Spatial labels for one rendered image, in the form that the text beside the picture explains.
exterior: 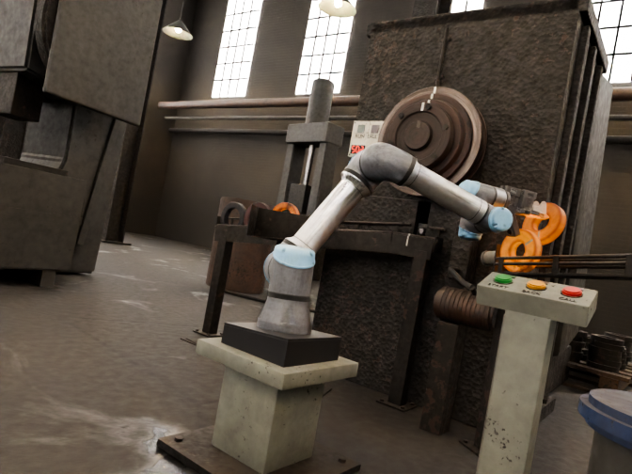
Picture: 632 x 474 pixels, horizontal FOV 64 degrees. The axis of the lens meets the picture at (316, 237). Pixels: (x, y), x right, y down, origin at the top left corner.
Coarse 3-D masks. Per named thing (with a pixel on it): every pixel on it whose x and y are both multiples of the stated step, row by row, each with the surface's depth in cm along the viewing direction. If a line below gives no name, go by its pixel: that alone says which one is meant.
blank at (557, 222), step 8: (552, 208) 175; (560, 208) 172; (552, 216) 173; (560, 216) 170; (528, 224) 181; (536, 224) 180; (552, 224) 171; (560, 224) 170; (536, 232) 176; (544, 232) 173; (552, 232) 170; (560, 232) 170; (544, 240) 172; (552, 240) 172
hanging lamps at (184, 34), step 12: (324, 0) 796; (336, 0) 796; (348, 0) 782; (324, 12) 821; (336, 12) 824; (348, 12) 816; (168, 24) 1019; (180, 24) 1018; (180, 36) 1059; (192, 36) 1033
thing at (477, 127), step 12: (408, 96) 221; (456, 96) 208; (396, 108) 224; (468, 108) 204; (480, 120) 201; (384, 132) 226; (480, 132) 200; (480, 144) 200; (468, 156) 202; (480, 156) 205; (468, 168) 201; (456, 180) 204; (408, 192) 216
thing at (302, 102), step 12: (336, 96) 918; (348, 96) 900; (612, 96) 655; (624, 96) 647; (168, 108) 1210; (180, 108) 1186; (192, 108) 1162; (180, 132) 1236; (192, 132) 1208; (204, 132) 1181; (216, 132) 1156; (228, 132) 1133; (240, 132) 1110; (252, 132) 1088; (264, 132) 1066; (276, 132) 1046; (348, 132) 942; (624, 144) 681
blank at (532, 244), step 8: (520, 232) 174; (528, 232) 171; (504, 240) 180; (512, 240) 177; (520, 240) 173; (528, 240) 170; (536, 240) 169; (504, 248) 179; (512, 248) 177; (528, 248) 170; (536, 248) 167; (504, 256) 178
